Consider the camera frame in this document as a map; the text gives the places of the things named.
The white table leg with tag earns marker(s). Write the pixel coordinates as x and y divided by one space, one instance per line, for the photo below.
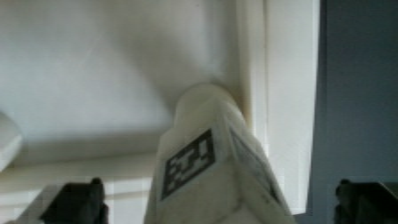
213 183

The white square tabletop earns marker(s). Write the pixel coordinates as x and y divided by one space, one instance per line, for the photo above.
99 59

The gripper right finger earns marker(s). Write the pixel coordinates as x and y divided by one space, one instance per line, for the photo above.
366 203

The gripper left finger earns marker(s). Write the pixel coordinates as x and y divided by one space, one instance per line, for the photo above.
78 207

